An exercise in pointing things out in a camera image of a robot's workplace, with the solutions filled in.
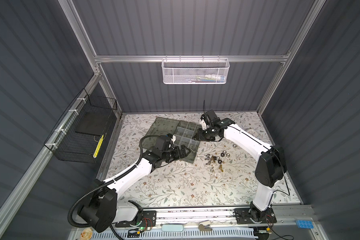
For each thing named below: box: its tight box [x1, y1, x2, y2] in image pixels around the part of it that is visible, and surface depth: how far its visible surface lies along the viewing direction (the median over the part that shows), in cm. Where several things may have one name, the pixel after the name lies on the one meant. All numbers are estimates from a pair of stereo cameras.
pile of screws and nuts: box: [205, 144, 238, 173], surface depth 96 cm
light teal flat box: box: [161, 224, 184, 232], surface depth 72 cm
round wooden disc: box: [80, 227, 94, 240], surface depth 71 cm
